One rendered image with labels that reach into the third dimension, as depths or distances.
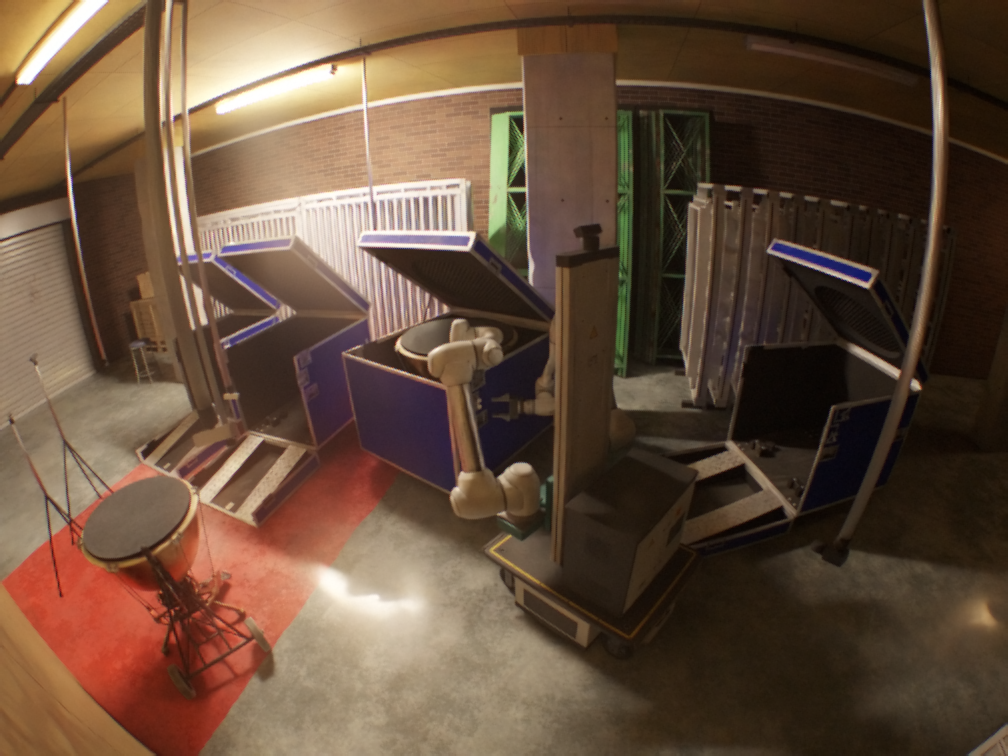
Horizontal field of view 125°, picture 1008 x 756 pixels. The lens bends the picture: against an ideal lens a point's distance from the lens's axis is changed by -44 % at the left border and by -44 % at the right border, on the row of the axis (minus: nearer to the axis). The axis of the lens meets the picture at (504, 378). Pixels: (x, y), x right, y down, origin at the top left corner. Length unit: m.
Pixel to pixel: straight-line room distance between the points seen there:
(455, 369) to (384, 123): 4.78
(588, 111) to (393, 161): 3.34
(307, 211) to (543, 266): 3.06
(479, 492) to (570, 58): 2.91
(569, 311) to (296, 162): 5.89
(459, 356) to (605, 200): 1.92
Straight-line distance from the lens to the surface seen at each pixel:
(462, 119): 5.85
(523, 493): 1.98
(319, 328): 4.52
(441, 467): 2.92
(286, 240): 3.43
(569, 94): 3.49
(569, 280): 1.59
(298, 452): 3.78
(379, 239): 3.09
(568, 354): 1.67
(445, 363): 1.88
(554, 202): 3.45
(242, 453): 4.09
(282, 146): 7.26
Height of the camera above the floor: 2.04
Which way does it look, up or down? 25 degrees down
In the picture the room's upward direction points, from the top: 2 degrees counter-clockwise
